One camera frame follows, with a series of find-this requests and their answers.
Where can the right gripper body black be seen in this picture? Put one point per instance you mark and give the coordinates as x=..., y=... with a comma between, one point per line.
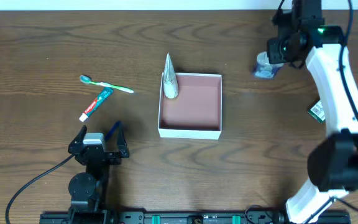
x=276, y=50

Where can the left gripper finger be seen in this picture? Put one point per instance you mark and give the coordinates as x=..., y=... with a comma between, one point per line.
x=121, y=141
x=78, y=140

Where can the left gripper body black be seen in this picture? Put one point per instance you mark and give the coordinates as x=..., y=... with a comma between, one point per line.
x=112, y=156

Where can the blue disposable razor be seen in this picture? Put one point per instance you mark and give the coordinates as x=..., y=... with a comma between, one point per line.
x=112, y=131

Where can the blue clear bottle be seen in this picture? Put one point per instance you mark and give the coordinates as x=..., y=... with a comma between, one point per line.
x=263, y=69

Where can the Colgate toothpaste tube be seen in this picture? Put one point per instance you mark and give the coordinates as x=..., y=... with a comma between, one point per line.
x=104, y=94

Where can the green toothbrush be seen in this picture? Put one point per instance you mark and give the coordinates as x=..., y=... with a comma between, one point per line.
x=88, y=81

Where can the green white soap packet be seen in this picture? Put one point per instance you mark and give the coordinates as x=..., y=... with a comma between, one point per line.
x=317, y=112

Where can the white cream tube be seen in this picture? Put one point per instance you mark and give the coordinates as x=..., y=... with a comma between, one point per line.
x=170, y=84

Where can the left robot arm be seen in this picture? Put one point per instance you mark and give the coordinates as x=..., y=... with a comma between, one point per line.
x=88, y=190

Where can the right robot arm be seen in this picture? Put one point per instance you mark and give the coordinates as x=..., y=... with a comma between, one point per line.
x=333, y=165

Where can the white box with pink interior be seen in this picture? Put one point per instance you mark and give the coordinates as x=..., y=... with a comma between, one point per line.
x=196, y=113

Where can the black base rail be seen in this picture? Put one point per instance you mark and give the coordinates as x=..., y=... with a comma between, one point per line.
x=257, y=216

